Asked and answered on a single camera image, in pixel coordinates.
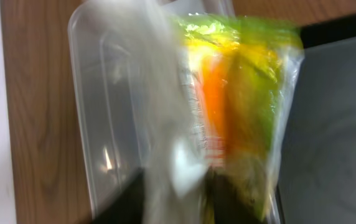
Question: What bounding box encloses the green snack wrapper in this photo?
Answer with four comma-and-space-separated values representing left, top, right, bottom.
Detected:
174, 14, 304, 223

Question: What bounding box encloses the black waste tray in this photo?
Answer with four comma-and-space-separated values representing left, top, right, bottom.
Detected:
278, 14, 356, 223

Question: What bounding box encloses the clear plastic bin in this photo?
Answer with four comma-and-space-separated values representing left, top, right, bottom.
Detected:
68, 1, 233, 223

